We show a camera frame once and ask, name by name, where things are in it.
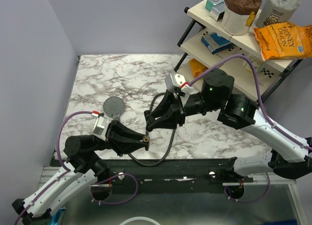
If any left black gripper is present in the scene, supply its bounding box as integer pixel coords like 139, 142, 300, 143
90, 120, 149, 157

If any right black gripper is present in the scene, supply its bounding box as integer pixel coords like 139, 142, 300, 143
146, 89, 222, 131

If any black metal shower hose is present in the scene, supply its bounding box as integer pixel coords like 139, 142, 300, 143
128, 93, 177, 167

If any grey shower head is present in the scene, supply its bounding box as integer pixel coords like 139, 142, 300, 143
103, 96, 125, 121

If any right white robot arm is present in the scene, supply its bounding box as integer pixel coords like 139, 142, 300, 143
144, 69, 312, 182

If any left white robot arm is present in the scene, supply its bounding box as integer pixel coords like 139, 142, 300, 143
12, 117, 150, 225

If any orange snack bag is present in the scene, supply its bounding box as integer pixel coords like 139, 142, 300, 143
189, 58, 208, 77

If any cream three-tier shelf rack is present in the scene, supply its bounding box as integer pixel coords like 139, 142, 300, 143
175, 0, 301, 101

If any blue box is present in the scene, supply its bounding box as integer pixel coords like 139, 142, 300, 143
201, 32, 234, 55

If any white round rim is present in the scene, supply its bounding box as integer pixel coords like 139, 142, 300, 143
119, 216, 160, 225

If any silver small box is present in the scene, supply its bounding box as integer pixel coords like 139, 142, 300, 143
210, 3, 225, 21

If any teal small box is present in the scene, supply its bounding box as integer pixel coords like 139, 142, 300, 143
205, 0, 224, 12

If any yellow clip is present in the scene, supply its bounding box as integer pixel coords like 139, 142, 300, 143
246, 11, 256, 27

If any white cup brown lid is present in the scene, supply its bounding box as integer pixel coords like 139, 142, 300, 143
222, 0, 262, 36

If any orange honey dijon bag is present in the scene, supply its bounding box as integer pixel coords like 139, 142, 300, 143
253, 22, 312, 61

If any grey cylindrical canister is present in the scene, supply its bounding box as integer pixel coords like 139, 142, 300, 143
256, 0, 301, 28

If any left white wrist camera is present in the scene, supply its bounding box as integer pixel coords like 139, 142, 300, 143
93, 113, 111, 141

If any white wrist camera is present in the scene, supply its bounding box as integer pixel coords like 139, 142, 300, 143
93, 113, 111, 141
165, 73, 193, 94

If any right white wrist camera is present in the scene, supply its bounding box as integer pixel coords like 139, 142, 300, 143
165, 73, 193, 94

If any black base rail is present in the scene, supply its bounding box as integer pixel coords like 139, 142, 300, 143
91, 158, 253, 199

